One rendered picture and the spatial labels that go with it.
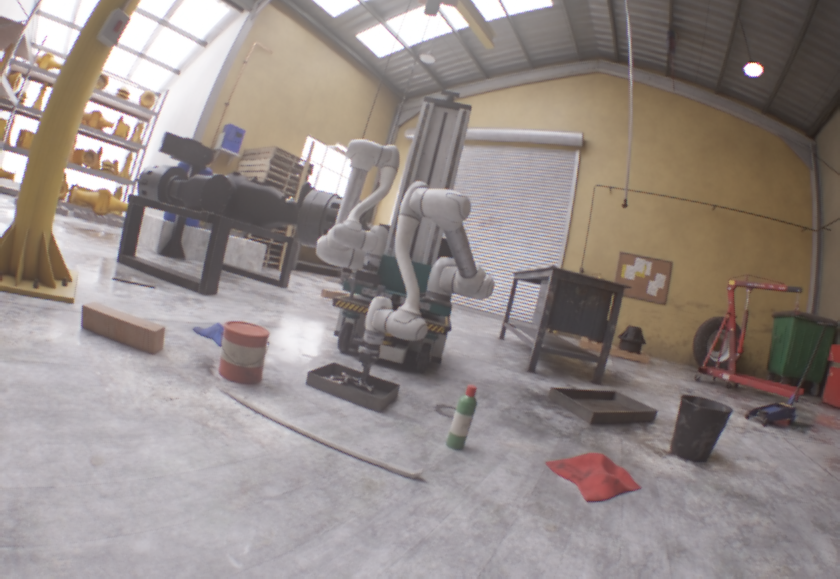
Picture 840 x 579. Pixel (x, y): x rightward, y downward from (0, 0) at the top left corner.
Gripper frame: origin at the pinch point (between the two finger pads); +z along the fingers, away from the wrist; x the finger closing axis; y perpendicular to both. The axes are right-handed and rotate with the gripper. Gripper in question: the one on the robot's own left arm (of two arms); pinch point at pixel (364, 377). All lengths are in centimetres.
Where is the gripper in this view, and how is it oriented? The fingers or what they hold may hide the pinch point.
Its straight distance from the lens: 164.3
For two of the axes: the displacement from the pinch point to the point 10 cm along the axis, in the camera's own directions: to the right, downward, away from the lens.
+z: -2.3, 9.7, -0.3
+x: 2.3, 0.9, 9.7
